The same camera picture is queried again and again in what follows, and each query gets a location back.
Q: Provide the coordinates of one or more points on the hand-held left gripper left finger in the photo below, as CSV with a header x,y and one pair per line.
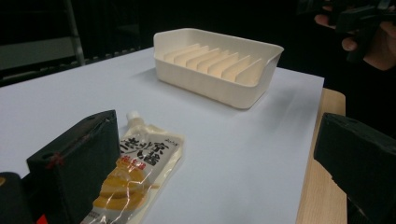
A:
x,y
77,161

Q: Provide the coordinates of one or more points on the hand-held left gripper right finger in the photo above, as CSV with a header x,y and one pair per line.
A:
x,y
358,158

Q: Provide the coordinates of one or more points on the white spouted sauce pouch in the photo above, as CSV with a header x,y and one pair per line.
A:
x,y
137,168

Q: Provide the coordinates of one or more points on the white plastic divided bin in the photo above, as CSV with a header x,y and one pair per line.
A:
x,y
218,67

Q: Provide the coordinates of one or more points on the metal stand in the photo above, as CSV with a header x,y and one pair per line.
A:
x,y
74,31

